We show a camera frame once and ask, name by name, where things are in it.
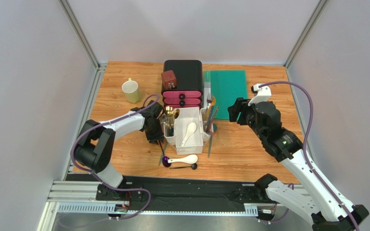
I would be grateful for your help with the yellow-green mug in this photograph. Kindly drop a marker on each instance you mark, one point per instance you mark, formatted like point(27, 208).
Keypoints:
point(131, 91)

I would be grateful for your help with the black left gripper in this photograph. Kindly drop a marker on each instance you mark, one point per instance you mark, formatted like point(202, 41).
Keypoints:
point(153, 138)

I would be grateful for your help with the teal plastic knife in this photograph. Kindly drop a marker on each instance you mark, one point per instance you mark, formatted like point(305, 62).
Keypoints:
point(163, 160)

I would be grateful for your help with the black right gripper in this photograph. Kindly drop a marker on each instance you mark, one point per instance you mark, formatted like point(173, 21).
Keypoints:
point(242, 111)

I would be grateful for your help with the gold handled knife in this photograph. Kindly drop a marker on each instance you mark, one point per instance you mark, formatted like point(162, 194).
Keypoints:
point(212, 105)

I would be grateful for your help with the gold spoon in caddy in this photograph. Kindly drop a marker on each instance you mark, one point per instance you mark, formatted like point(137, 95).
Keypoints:
point(176, 113)

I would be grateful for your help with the teal cutting mat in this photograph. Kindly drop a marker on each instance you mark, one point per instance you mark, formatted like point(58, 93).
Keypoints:
point(226, 86)

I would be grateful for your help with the brown relay block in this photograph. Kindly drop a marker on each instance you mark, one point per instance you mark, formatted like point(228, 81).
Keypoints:
point(169, 80)

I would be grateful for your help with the black and pink drawer box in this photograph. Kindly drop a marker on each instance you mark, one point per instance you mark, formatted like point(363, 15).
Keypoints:
point(188, 89)

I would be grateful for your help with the white perforated utensil caddy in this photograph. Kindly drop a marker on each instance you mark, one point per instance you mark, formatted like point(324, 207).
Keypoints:
point(175, 135)

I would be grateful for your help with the black mounting rail base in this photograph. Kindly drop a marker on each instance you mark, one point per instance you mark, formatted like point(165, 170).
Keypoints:
point(183, 195)

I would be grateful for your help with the teal plastic spoon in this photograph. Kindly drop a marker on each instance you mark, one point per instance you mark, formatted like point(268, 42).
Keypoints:
point(213, 130)

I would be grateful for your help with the black small spoon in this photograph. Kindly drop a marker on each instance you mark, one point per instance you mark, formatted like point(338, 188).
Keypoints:
point(192, 166)

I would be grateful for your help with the large silver fork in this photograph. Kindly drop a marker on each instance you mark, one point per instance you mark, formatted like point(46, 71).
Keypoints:
point(208, 108)

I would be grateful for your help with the white ceramic spoon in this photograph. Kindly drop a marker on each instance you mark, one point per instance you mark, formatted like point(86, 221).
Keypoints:
point(190, 159)
point(191, 128)

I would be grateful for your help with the purple metal spoon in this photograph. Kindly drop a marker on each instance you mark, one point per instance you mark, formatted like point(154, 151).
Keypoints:
point(160, 143)

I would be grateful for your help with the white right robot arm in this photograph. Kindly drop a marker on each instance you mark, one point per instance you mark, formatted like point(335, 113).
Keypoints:
point(325, 209)

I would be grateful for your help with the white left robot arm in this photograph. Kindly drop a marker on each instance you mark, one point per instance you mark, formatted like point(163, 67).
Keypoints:
point(93, 147)

